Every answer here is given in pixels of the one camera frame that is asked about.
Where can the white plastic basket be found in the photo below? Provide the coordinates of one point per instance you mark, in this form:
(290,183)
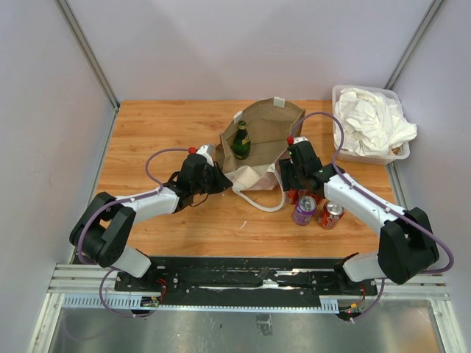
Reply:
(400,153)

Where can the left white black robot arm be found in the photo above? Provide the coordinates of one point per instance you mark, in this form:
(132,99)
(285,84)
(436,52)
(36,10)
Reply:
(102,232)

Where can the green glass bottle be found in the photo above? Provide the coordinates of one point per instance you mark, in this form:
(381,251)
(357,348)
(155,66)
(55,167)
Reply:
(241,141)

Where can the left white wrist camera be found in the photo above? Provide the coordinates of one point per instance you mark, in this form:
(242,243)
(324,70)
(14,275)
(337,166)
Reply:
(207,152)

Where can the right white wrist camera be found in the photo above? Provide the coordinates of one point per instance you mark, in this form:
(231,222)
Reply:
(300,139)

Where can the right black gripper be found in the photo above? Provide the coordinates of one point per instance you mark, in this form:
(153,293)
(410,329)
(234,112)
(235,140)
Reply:
(287,168)

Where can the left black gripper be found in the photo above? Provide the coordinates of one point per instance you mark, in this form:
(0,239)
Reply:
(221,182)

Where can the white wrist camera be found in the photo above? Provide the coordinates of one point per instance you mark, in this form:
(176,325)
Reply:
(207,152)
(300,139)

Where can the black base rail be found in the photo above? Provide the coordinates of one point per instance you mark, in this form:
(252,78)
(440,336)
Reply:
(244,281)

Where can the burlap canvas tote bag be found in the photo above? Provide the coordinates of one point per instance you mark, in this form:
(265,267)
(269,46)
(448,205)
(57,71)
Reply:
(268,122)

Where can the aluminium frame rails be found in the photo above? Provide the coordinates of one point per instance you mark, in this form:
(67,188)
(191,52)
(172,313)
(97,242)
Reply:
(83,312)

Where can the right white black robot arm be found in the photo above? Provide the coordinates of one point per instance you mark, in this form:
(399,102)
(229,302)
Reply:
(406,247)

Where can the red cola can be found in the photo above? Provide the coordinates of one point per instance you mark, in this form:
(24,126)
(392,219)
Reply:
(318,199)
(330,215)
(292,196)

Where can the crumpled white cloth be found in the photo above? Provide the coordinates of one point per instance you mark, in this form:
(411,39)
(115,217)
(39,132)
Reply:
(370,123)

